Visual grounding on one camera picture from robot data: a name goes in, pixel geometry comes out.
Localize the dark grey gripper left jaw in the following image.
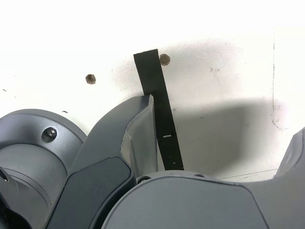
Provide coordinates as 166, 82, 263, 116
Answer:
44, 94, 160, 229

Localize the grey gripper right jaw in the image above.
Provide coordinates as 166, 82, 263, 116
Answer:
101, 126, 305, 229

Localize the black tape strip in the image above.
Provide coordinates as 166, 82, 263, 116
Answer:
133, 49, 184, 171

